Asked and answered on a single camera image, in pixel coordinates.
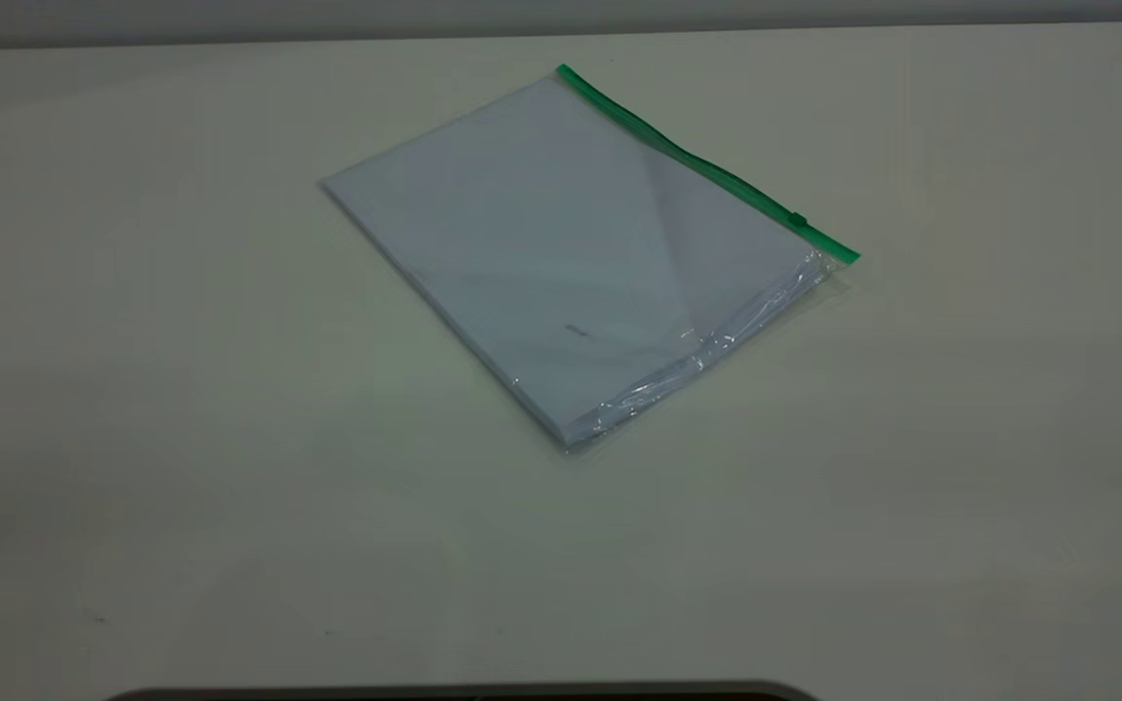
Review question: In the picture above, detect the clear zip bag green zipper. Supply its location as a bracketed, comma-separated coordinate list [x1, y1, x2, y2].
[319, 63, 861, 457]

